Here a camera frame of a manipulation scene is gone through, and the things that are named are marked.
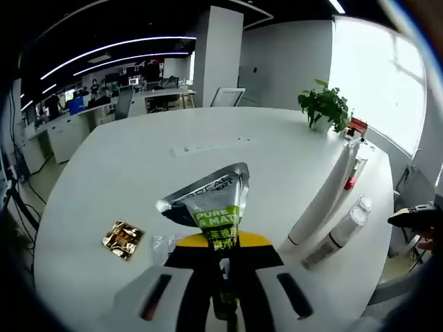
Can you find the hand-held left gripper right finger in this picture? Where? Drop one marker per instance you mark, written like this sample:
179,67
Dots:
273,297

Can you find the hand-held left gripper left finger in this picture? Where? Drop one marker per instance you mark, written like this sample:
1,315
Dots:
166,297

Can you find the clear skincare sachet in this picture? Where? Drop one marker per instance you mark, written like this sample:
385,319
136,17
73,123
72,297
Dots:
161,249

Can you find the white red-collared skincare bottle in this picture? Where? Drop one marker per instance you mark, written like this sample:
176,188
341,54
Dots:
351,182

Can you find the gold skincare sachet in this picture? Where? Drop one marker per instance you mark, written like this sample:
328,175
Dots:
123,238

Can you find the silver tube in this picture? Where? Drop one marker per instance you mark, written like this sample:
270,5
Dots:
328,245

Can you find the white skincare tube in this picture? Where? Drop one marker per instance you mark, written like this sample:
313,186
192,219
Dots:
322,207

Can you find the green black skincare sachet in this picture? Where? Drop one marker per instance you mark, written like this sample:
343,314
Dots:
214,204

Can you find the blue storage box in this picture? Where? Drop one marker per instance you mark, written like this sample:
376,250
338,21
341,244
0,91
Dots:
77,104

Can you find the white mesh office chair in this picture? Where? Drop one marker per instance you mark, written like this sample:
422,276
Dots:
405,287

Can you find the small white black box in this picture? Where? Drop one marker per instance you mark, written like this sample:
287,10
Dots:
353,135

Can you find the red box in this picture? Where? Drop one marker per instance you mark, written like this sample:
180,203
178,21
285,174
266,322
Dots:
359,124

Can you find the green potted plant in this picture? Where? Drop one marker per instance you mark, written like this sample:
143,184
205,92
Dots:
325,103

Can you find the long white office counter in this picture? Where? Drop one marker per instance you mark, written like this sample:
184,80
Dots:
65,135

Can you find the grey office chair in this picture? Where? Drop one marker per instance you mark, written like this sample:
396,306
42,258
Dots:
124,103

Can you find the white trestle office desk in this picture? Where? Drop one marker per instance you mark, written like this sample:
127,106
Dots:
173,95

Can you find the white-backed office chair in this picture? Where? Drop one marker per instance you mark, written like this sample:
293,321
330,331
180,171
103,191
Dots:
227,97

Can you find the ceiling light strip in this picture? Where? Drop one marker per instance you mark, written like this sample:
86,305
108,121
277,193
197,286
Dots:
131,58
114,46

